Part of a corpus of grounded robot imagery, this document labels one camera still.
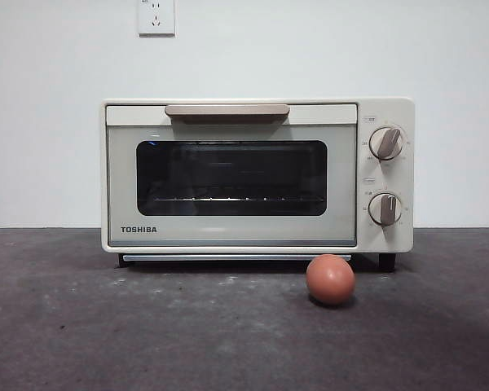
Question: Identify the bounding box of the cream oven knob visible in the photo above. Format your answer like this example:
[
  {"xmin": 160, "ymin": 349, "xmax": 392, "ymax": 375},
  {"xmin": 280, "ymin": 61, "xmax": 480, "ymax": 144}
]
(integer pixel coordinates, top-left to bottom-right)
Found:
[
  {"xmin": 368, "ymin": 192, "xmax": 403, "ymax": 226},
  {"xmin": 368, "ymin": 126, "xmax": 406, "ymax": 160}
]

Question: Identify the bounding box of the brown egg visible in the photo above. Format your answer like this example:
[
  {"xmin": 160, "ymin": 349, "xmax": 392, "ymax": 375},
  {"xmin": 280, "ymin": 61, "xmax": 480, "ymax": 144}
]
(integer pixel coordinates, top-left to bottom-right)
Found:
[{"xmin": 306, "ymin": 254, "xmax": 356, "ymax": 306}]

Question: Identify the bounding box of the silver crumb tray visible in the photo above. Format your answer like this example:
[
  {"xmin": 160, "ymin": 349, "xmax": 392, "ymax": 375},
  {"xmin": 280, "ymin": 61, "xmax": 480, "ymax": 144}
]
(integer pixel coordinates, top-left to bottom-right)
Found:
[{"xmin": 121, "ymin": 254, "xmax": 352, "ymax": 262}]

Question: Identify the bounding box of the white wall socket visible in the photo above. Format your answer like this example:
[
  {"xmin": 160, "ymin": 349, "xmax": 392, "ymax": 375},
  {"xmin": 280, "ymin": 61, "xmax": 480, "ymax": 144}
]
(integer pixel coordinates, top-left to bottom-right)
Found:
[{"xmin": 137, "ymin": 0, "xmax": 176, "ymax": 38}]

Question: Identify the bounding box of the metal wire oven rack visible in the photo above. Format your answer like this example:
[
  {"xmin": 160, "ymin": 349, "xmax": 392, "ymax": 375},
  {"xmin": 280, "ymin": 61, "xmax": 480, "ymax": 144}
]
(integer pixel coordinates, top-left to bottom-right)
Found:
[{"xmin": 152, "ymin": 195, "xmax": 326, "ymax": 204}]

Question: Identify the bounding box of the cream Toshiba toaster oven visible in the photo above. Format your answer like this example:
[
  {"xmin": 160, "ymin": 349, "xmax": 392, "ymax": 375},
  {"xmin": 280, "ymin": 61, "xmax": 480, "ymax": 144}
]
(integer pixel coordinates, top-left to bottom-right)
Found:
[{"xmin": 100, "ymin": 96, "xmax": 416, "ymax": 272}]

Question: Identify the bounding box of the glass oven door with handle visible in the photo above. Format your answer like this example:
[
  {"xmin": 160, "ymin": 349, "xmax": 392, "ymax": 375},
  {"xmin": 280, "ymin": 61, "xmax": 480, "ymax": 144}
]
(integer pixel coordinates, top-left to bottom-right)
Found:
[{"xmin": 105, "ymin": 103, "xmax": 359, "ymax": 248}]

